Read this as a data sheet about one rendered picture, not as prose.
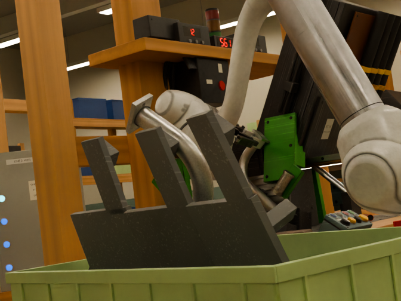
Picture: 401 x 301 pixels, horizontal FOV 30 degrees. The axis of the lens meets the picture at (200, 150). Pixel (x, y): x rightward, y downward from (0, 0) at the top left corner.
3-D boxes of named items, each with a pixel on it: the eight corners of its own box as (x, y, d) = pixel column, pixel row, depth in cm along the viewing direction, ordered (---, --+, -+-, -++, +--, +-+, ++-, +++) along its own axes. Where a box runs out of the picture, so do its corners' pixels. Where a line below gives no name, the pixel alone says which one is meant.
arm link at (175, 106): (179, 117, 221) (197, 149, 213) (142, 102, 210) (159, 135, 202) (203, 92, 217) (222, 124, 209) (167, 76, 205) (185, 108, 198)
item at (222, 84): (234, 103, 254) (228, 60, 255) (203, 102, 241) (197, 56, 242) (206, 110, 262) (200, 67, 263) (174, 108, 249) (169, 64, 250)
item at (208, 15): (222, 20, 278) (221, 8, 278) (213, 18, 274) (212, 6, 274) (212, 23, 281) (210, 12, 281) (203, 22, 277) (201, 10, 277)
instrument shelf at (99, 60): (304, 67, 291) (302, 57, 291) (145, 49, 221) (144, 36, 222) (252, 80, 307) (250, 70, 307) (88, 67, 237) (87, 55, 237)
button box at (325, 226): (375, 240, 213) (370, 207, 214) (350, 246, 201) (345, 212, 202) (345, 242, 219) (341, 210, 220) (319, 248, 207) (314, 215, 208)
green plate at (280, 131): (308, 183, 233) (309, 118, 238) (293, 177, 227) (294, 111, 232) (277, 187, 240) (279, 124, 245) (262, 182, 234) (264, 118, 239)
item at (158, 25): (182, 40, 243) (179, 19, 244) (150, 36, 231) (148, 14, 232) (166, 45, 247) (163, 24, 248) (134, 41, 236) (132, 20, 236)
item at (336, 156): (388, 157, 239) (387, 147, 239) (366, 159, 227) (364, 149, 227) (286, 172, 263) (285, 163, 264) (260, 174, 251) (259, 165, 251)
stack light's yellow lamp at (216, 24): (224, 32, 277) (222, 20, 278) (215, 30, 273) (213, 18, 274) (213, 35, 280) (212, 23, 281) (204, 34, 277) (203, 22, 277)
